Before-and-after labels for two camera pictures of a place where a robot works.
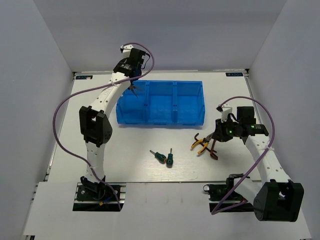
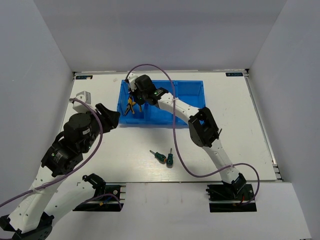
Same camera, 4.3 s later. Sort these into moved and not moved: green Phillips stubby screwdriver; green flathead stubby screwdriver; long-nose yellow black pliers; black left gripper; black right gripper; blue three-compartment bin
Moved: black left gripper; long-nose yellow black pliers; black right gripper
Not moved: green flathead stubby screwdriver; blue three-compartment bin; green Phillips stubby screwdriver
